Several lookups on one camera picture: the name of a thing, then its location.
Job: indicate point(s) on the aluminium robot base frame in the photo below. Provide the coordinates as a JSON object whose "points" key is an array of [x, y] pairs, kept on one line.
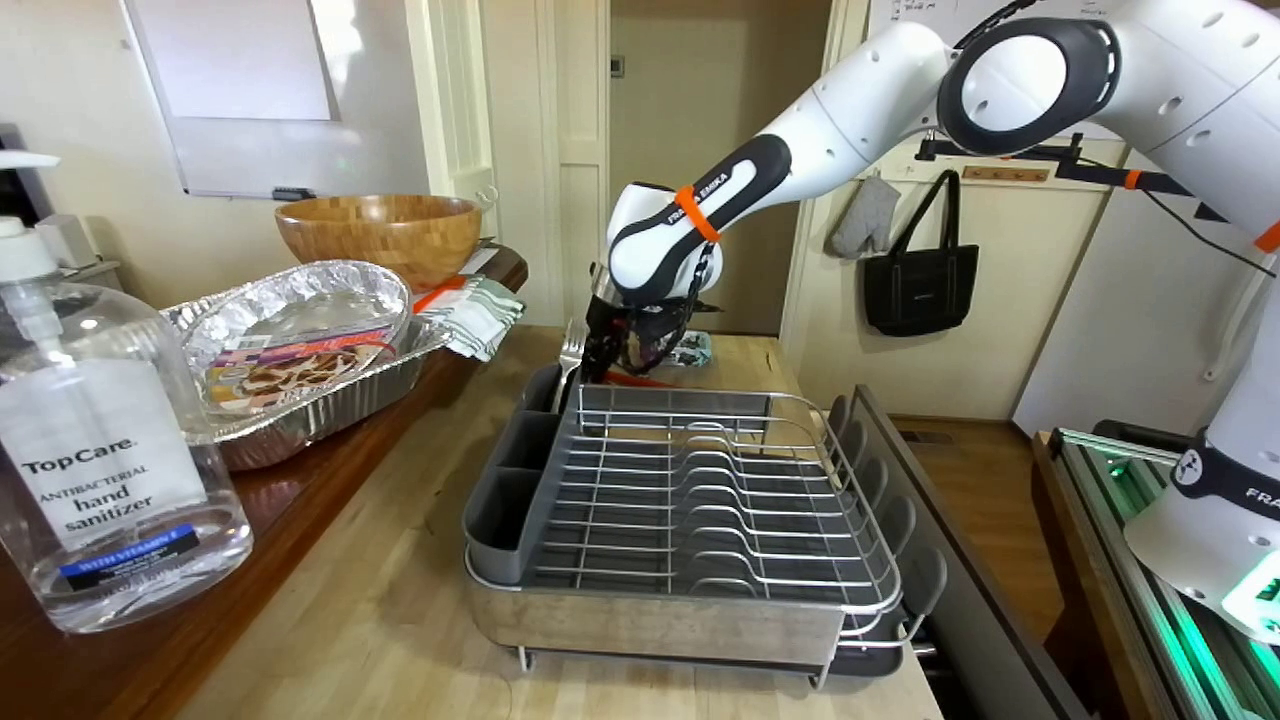
{"points": [[1132, 563]]}

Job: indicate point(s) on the dark wooden counter ledge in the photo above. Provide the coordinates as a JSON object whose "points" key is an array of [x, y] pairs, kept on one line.
{"points": [[304, 494]]}

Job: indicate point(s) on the black tote bag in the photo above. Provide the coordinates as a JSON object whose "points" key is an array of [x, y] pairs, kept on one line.
{"points": [[920, 285]]}

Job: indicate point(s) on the clear hand sanitizer bottle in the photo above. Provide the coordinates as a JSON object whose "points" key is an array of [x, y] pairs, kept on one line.
{"points": [[123, 401]]}

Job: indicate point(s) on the aluminium foil tray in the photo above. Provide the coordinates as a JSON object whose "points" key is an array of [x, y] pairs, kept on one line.
{"points": [[304, 304]]}

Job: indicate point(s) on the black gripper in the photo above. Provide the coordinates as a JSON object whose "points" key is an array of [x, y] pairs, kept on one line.
{"points": [[643, 325]]}

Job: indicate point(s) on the gray oven mitt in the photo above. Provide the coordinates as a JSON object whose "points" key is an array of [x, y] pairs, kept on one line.
{"points": [[867, 220]]}

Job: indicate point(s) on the black device behind bottle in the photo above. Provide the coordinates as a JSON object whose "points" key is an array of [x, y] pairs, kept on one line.
{"points": [[26, 180]]}

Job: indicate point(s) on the green white plastic packet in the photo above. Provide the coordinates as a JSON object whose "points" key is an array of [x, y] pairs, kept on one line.
{"points": [[482, 313]]}

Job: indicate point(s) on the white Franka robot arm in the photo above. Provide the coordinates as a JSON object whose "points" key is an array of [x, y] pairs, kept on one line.
{"points": [[852, 104]]}

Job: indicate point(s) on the black camera mounting bar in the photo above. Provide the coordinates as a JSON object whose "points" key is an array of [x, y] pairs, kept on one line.
{"points": [[1066, 165]]}

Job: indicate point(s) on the wooden bowl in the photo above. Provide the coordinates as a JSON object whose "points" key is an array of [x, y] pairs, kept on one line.
{"points": [[380, 232]]}

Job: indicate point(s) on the seaweed snack packet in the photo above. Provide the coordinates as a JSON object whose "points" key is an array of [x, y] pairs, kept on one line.
{"points": [[699, 354]]}

